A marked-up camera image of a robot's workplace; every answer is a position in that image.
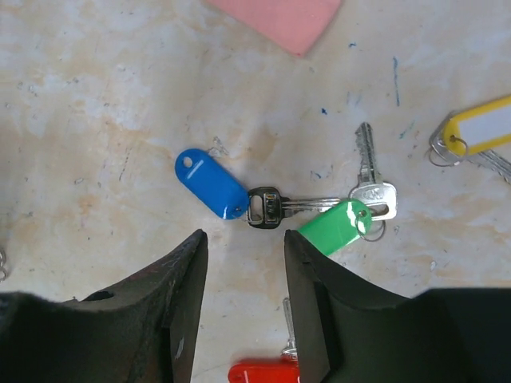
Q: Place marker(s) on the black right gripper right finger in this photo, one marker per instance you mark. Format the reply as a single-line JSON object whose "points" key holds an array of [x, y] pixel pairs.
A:
{"points": [[350, 330]]}

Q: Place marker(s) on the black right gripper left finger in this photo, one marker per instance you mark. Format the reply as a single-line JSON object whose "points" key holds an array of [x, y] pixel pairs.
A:
{"points": [[141, 329]]}

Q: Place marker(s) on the blue key tag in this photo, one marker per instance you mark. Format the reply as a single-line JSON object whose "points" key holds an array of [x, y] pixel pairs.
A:
{"points": [[211, 183]]}

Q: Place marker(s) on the black-headed key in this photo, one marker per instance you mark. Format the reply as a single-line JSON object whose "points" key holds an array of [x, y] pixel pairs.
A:
{"points": [[268, 207]]}

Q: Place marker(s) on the silver keys on yellow tag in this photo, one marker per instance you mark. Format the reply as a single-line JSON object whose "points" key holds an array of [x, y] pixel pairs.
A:
{"points": [[439, 155]]}

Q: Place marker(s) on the silver key on red tag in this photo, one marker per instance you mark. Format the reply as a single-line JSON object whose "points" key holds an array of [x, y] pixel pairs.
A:
{"points": [[290, 350]]}

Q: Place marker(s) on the red key tag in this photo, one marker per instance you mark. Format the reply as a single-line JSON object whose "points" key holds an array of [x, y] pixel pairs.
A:
{"points": [[264, 371]]}

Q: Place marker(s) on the green key tag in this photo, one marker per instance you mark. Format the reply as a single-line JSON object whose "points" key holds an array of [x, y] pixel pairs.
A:
{"points": [[338, 227]]}

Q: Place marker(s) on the silver key on green tag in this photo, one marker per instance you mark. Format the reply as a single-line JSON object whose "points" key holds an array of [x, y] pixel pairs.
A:
{"points": [[371, 189]]}

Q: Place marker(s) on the yellow key tag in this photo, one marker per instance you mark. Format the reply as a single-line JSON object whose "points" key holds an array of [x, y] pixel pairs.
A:
{"points": [[478, 129]]}

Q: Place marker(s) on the pink cloth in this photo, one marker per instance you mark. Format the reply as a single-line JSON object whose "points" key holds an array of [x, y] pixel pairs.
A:
{"points": [[293, 25]]}

